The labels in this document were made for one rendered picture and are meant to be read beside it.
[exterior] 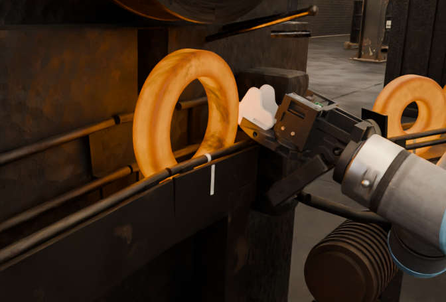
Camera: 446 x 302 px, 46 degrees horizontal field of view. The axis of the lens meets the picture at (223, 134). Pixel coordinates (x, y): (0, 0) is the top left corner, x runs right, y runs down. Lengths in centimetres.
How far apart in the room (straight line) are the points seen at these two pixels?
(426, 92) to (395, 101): 7
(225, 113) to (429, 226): 29
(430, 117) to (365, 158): 43
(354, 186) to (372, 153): 5
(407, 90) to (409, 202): 41
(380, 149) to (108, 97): 34
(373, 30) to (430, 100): 847
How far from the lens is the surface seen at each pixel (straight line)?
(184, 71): 63
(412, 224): 67
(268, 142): 72
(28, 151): 58
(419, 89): 105
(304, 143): 70
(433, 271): 81
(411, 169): 67
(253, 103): 75
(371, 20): 953
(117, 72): 66
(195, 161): 65
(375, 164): 67
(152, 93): 61
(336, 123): 71
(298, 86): 85
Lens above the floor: 91
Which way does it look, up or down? 14 degrees down
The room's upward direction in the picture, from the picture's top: 2 degrees clockwise
